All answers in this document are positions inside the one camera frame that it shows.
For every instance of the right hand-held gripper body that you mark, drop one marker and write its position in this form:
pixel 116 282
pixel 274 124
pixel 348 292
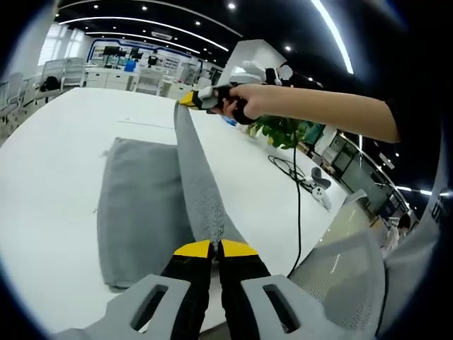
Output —
pixel 249 72

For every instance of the person's light vest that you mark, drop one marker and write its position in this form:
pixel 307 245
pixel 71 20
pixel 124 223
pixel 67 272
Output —
pixel 417 255

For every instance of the white square pillar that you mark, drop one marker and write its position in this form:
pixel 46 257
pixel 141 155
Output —
pixel 255 51

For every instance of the person's black sleeve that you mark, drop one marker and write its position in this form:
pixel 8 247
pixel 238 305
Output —
pixel 417 117

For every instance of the white low cabinet row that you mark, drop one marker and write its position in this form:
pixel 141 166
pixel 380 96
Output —
pixel 106 79

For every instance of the blue container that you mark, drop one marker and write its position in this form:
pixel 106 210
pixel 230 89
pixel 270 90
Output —
pixel 131 66

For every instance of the plastic bottle blue label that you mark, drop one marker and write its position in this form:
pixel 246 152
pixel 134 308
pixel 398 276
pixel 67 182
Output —
pixel 230 122

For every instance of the white table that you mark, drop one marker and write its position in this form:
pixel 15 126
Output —
pixel 53 177

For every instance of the black bag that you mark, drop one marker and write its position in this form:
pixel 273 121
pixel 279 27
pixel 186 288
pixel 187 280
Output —
pixel 51 83

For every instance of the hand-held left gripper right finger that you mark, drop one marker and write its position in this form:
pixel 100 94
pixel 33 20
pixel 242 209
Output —
pixel 240 283

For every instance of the green potted plant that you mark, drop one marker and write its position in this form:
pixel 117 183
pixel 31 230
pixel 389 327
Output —
pixel 279 131

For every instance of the grey mesh office chair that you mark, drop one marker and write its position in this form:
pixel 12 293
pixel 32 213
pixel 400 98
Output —
pixel 339 269

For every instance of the white office chair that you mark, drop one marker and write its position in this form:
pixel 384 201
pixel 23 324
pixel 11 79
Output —
pixel 72 71
pixel 14 93
pixel 148 80

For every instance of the person's right hand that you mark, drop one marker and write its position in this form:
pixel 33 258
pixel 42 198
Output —
pixel 260 101

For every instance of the grey towel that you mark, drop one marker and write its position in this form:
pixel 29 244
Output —
pixel 141 198

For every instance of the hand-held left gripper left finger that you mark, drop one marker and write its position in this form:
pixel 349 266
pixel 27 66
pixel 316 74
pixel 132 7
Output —
pixel 184 290

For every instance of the white power adapter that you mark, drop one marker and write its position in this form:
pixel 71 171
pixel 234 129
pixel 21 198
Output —
pixel 308 181

